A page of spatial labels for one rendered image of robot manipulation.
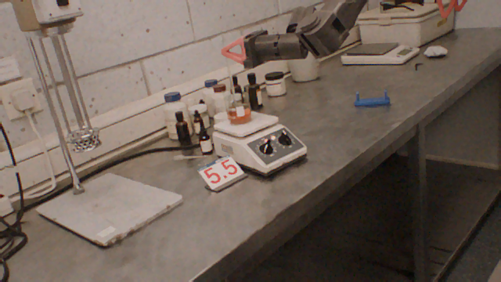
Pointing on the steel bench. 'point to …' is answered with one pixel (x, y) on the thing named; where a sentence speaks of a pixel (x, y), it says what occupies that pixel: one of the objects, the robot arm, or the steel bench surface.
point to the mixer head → (46, 16)
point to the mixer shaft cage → (88, 135)
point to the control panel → (275, 146)
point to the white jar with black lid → (275, 84)
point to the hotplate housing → (222, 145)
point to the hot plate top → (260, 121)
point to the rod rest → (372, 100)
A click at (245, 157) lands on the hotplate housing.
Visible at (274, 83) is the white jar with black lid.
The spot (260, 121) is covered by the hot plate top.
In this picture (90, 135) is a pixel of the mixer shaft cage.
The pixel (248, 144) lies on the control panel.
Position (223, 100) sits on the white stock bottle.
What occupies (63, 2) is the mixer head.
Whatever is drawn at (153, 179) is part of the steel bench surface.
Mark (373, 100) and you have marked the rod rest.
